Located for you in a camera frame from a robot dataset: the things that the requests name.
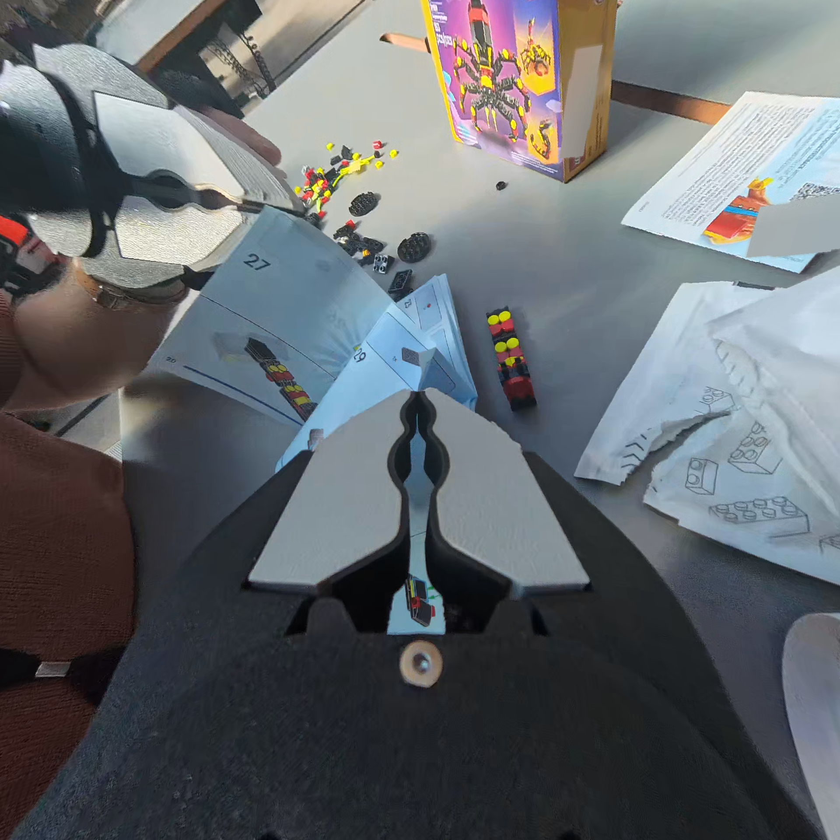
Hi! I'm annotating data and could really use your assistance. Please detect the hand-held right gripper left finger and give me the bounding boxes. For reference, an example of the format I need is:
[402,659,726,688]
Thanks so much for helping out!
[248,388,421,634]

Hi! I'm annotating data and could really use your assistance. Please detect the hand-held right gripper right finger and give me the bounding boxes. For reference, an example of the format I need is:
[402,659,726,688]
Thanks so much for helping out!
[419,388,592,636]

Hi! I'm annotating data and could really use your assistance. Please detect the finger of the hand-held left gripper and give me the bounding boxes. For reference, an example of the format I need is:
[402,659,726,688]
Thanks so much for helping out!
[92,92,249,199]
[115,196,265,268]

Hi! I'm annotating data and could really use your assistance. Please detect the light blue instruction booklet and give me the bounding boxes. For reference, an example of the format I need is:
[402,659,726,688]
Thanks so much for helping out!
[147,206,480,636]

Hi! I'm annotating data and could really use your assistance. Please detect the person's left forearm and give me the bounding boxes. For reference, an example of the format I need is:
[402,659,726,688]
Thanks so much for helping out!
[0,289,198,414]

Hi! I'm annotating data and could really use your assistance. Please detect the grey desk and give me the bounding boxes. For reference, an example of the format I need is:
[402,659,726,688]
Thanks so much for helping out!
[118,0,840,840]

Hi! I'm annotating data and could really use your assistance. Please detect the person's left hand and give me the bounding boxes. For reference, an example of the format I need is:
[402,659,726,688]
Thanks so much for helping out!
[197,108,283,169]

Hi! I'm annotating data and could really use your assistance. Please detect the red yellow black brick build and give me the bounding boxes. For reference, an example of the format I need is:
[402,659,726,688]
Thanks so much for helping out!
[486,305,538,413]

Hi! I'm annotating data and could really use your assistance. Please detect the pile of small toy bricks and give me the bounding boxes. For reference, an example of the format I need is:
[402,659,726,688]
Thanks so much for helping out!
[294,138,401,221]

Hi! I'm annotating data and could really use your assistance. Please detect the torn white paper bag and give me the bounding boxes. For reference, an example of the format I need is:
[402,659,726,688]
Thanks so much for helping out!
[574,281,752,488]

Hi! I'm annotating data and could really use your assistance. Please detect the person in brown sweater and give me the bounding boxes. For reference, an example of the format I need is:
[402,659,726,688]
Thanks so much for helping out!
[0,289,137,840]

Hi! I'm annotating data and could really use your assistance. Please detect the white brick print paper bag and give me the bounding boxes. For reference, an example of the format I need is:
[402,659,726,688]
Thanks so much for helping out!
[643,266,840,586]

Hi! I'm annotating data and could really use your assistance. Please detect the purple spider toy box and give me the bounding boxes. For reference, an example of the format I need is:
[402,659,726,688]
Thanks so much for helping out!
[420,0,619,185]

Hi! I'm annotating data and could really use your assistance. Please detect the white printed text leaflet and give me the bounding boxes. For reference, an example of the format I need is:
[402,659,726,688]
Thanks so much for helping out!
[620,92,840,274]

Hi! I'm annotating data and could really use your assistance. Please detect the brown watch strap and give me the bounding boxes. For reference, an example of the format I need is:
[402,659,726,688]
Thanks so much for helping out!
[73,266,193,311]

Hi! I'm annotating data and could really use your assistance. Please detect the black coiled cable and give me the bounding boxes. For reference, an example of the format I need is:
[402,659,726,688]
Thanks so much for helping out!
[203,33,278,99]

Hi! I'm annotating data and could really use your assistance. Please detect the black strap with buckle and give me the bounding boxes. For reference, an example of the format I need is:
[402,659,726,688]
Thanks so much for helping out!
[0,646,126,690]

